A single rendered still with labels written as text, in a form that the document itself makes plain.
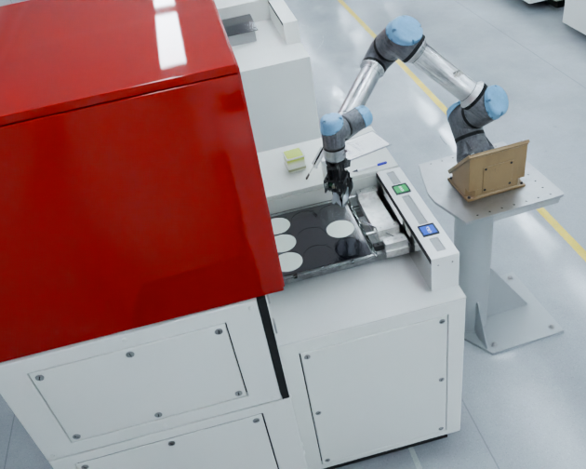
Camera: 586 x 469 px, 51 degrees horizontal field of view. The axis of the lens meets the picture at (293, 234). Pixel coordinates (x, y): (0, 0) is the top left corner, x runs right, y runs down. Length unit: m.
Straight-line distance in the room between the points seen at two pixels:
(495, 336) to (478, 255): 0.49
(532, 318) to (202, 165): 2.17
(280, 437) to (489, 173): 1.23
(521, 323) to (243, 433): 1.64
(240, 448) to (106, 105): 1.15
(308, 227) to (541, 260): 1.59
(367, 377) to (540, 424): 0.88
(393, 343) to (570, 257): 1.64
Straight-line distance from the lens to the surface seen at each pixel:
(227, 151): 1.27
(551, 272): 3.40
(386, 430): 2.44
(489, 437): 2.71
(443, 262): 1.99
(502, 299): 3.07
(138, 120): 1.23
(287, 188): 2.34
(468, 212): 2.39
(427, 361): 2.20
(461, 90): 2.35
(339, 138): 2.01
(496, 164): 2.41
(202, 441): 1.90
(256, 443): 1.95
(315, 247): 2.14
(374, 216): 2.28
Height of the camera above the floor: 2.25
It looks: 38 degrees down
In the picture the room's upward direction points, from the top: 10 degrees counter-clockwise
